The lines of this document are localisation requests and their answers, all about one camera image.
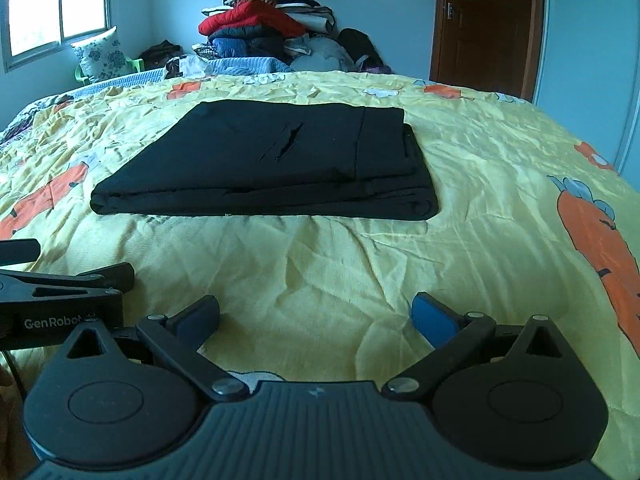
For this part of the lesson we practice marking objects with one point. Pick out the black pants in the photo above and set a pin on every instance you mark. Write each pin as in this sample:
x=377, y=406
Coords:
x=252, y=158

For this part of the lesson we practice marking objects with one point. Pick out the blue striped blanket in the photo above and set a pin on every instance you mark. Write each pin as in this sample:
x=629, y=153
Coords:
x=190, y=66

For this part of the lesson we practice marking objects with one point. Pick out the black bag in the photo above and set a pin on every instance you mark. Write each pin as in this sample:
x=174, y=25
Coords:
x=158, y=55

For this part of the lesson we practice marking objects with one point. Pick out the red jacket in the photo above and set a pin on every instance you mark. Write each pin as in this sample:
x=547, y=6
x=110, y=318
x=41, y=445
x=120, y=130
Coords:
x=252, y=13

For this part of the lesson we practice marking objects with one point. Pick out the brown wooden door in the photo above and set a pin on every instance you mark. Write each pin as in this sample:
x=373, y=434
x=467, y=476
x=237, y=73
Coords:
x=489, y=45

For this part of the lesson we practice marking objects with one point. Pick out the yellow floral bed quilt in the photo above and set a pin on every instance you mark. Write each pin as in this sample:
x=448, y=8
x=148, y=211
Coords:
x=528, y=223

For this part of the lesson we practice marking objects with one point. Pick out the floral pillow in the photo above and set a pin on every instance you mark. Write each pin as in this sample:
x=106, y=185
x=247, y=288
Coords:
x=96, y=53

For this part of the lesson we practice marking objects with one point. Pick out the pile of clothes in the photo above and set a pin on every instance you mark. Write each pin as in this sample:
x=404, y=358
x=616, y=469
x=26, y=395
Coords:
x=322, y=48

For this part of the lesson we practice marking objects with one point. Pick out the window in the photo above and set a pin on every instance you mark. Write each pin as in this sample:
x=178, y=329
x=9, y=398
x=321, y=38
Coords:
x=33, y=28

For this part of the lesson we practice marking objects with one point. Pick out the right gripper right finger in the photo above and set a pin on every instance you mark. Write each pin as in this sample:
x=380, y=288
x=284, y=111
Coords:
x=513, y=396

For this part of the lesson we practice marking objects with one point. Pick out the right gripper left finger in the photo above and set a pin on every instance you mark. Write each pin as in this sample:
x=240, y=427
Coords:
x=128, y=395

